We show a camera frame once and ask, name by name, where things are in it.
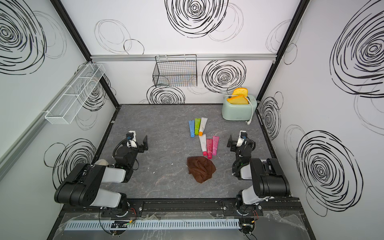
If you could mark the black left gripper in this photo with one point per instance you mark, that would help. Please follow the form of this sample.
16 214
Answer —
140 149

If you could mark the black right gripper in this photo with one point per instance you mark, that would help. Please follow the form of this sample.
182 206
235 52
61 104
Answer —
233 143

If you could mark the magenta toothpaste tube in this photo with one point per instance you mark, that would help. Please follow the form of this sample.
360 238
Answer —
215 145

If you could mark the crimson pink toothpaste tube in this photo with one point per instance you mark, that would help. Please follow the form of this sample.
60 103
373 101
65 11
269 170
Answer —
209 148

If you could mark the white pink-cap toothpaste tube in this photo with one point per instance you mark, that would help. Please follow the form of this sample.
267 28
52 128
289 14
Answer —
203 143

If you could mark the brown cloth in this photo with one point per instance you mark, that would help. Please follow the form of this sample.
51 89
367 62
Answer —
201 168

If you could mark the green toothpaste tube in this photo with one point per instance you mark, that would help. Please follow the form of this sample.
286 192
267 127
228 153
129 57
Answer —
197 126

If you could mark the blue toothpaste tube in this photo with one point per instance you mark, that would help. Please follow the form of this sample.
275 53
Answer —
192 128

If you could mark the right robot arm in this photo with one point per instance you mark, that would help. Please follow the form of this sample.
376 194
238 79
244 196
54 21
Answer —
268 179

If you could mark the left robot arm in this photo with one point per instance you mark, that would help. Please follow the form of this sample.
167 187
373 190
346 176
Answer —
82 187

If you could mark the mint green toaster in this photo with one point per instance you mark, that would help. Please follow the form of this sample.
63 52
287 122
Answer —
239 112

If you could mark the beige sponge roll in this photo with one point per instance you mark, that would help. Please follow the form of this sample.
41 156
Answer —
102 162

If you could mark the yellow toast slice front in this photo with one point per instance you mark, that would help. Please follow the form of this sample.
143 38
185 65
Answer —
238 100

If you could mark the yellow toast slice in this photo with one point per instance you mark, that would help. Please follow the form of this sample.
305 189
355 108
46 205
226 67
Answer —
238 100
240 92

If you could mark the yellow toast slice back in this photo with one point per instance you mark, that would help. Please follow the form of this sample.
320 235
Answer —
240 92

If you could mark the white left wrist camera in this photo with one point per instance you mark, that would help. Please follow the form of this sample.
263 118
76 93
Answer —
131 139

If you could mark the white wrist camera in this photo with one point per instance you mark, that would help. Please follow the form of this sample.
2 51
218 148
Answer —
131 139
242 137

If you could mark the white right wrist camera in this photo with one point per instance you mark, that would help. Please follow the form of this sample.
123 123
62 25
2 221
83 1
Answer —
242 137

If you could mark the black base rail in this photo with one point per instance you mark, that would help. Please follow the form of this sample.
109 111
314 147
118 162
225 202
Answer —
227 207

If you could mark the grey slotted cable duct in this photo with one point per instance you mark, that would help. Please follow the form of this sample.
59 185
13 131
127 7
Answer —
193 224

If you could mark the white wire wall basket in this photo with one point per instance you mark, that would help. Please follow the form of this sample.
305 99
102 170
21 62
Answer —
84 92

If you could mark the black wire wall basket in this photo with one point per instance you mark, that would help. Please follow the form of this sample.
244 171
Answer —
176 71

